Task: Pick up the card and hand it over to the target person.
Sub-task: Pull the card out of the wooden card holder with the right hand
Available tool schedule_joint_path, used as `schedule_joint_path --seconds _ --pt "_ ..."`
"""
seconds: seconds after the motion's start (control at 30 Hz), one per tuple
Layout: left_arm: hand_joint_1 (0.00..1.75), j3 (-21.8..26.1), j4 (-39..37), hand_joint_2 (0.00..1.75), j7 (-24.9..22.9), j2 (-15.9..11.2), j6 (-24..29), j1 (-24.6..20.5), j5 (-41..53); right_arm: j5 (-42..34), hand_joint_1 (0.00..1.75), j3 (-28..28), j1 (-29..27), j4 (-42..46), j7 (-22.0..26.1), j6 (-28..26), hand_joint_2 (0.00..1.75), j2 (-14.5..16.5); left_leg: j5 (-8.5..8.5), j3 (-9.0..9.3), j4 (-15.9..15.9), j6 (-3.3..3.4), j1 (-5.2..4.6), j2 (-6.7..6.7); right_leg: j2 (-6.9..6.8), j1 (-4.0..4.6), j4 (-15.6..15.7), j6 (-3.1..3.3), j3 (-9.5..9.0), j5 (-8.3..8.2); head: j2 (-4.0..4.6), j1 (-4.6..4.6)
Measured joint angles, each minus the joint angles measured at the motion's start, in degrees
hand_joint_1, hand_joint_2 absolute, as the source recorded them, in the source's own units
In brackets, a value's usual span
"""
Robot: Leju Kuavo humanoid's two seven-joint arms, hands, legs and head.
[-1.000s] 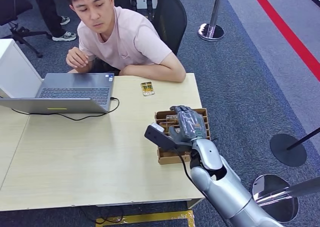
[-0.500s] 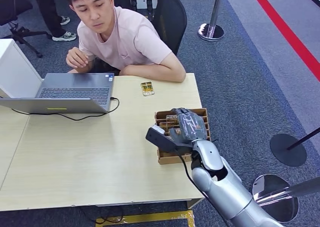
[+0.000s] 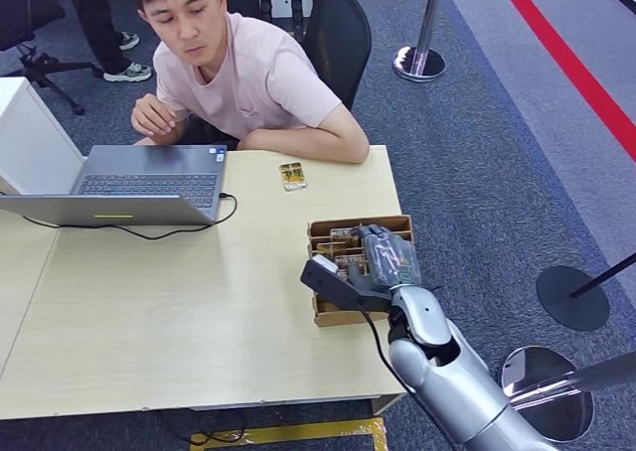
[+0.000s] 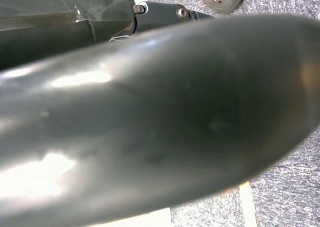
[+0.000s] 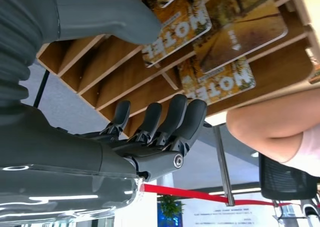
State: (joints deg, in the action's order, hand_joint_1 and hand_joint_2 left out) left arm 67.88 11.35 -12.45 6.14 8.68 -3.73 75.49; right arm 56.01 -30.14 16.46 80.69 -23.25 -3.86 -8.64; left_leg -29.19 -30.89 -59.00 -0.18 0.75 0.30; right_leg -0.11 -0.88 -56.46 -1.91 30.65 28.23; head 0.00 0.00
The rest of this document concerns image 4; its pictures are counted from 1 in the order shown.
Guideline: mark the black robot leg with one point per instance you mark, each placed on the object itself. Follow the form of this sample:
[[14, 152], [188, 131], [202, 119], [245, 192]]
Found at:
[[50, 23]]

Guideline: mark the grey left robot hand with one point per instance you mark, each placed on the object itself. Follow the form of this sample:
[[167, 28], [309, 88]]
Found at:
[[160, 119]]

